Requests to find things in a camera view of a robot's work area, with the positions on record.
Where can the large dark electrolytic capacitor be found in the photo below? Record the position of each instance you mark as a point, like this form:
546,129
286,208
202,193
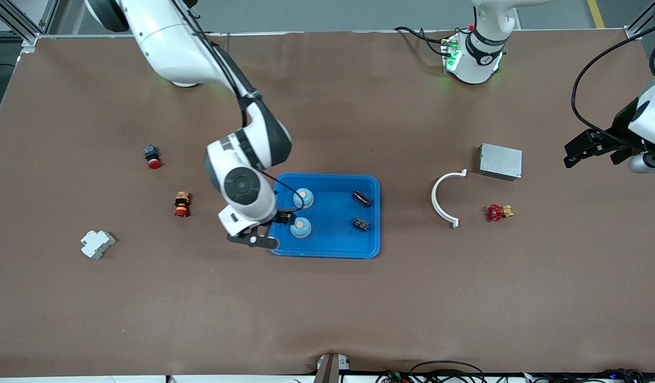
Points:
362,199

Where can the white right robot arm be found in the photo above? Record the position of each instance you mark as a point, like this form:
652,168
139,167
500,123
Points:
242,186

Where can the red yellow emergency stop button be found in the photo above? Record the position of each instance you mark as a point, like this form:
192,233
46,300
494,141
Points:
182,205

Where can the blue plastic tray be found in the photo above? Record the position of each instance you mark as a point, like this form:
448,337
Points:
338,242

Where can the white circuit breaker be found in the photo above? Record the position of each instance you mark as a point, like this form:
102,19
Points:
96,243

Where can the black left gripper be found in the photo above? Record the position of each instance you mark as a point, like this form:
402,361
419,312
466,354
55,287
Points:
619,126

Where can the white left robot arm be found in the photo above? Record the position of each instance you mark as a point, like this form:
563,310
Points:
476,58

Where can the aluminium frame corner post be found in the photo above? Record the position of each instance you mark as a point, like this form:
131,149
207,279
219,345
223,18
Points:
633,35
30,40

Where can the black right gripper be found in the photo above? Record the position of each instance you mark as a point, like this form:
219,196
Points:
283,217

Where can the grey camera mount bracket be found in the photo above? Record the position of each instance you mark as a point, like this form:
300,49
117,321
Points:
330,369

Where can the grey metal box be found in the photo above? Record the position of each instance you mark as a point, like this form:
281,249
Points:
500,161

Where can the red push button black body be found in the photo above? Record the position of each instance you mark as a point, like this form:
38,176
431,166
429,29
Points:
153,159

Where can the brown table cover mat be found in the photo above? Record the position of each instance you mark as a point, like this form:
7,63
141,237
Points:
327,308

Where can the red valve with brass fitting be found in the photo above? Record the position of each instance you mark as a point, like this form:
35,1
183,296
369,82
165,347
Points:
495,213

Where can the white curved plastic bracket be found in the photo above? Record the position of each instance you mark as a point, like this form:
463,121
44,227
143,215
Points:
434,199

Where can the blue bell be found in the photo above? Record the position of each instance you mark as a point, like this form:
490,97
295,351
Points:
300,227
303,198

